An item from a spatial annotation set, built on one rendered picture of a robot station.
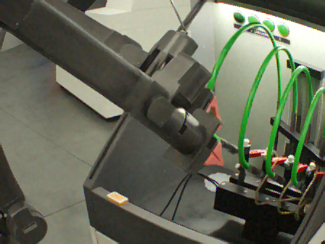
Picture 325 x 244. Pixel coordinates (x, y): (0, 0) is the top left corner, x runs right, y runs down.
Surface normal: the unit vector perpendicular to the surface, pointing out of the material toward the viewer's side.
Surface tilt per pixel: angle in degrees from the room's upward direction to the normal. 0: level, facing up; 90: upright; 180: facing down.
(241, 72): 90
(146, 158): 90
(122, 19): 90
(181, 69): 46
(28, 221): 105
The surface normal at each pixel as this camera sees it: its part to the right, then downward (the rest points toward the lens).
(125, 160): 0.74, 0.26
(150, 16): 0.56, 0.32
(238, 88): -0.67, 0.29
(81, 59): 0.64, 0.55
